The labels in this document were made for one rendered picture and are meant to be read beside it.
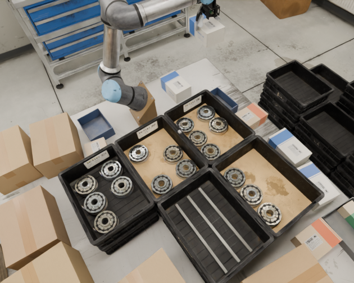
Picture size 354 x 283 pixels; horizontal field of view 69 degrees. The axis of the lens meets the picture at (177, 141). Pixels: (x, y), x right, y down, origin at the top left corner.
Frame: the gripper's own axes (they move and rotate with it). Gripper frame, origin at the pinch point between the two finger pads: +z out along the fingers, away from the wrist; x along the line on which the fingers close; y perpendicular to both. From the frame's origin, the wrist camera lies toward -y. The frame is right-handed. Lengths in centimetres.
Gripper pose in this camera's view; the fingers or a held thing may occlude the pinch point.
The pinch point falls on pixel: (205, 26)
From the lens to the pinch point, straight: 165.3
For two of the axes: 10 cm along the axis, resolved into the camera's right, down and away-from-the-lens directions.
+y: 4.9, 7.1, -5.1
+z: 0.6, 5.5, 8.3
